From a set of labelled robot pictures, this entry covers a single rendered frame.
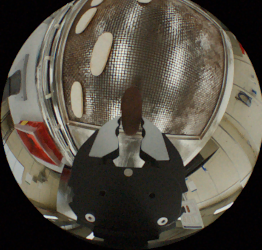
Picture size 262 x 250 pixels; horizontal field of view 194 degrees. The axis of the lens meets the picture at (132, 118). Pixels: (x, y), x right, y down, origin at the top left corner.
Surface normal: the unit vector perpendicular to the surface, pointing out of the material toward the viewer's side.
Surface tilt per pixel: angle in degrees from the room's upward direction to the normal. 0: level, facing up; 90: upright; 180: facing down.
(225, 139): 90
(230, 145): 90
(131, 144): 10
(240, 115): 90
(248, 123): 90
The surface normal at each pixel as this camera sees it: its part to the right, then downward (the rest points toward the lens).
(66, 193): 0.15, -0.86
